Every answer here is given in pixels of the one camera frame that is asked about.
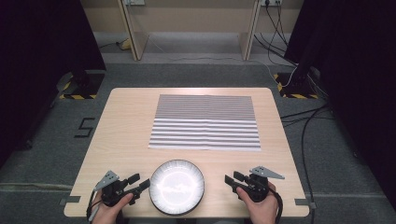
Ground hand-held gripper cable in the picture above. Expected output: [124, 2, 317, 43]
[86, 189, 101, 223]
[270, 187, 285, 224]

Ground grey striped placemat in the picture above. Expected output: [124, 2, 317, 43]
[148, 93, 262, 152]

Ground small yellow floor item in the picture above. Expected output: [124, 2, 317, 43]
[117, 37, 133, 51]

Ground person's right hand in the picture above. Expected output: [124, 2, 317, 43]
[235, 182, 280, 224]

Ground white plate with dark rim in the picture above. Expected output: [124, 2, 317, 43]
[148, 159, 205, 217]

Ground black cables from wall socket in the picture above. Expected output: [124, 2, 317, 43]
[253, 3, 301, 67]

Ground grey tape piece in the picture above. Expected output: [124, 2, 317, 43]
[294, 198, 318, 210]
[58, 195, 82, 206]

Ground stand base with hazard tape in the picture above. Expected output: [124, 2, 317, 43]
[58, 70, 106, 101]
[273, 72, 320, 100]

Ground thin white floor cable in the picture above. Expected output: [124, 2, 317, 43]
[148, 33, 299, 89]

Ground wooden desk leg panel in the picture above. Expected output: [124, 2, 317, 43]
[237, 0, 262, 62]
[117, 0, 150, 62]

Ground black curtain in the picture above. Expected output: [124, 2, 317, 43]
[0, 0, 106, 169]
[283, 0, 396, 213]

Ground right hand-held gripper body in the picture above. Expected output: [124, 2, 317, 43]
[246, 165, 286, 203]

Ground black floor cables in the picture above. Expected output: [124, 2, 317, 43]
[279, 104, 335, 224]

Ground left hand-held gripper cable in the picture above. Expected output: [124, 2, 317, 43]
[86, 189, 101, 223]

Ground right hand-held gripper cable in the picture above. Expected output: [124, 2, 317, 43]
[270, 187, 285, 224]

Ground person's left hand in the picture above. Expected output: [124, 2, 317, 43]
[91, 192, 134, 224]

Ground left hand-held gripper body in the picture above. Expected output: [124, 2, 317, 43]
[93, 170, 138, 208]

